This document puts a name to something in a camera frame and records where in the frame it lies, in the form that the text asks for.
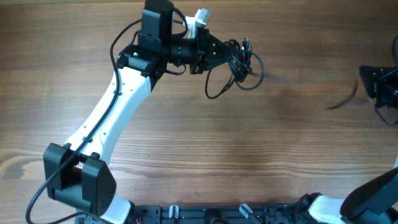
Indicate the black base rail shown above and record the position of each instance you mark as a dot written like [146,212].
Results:
[268,214]

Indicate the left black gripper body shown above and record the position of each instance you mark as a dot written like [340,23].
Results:
[203,35]

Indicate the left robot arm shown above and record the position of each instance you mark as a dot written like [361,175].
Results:
[77,173]

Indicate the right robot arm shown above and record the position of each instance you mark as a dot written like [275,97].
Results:
[372,202]

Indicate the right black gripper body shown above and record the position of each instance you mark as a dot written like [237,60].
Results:
[385,87]

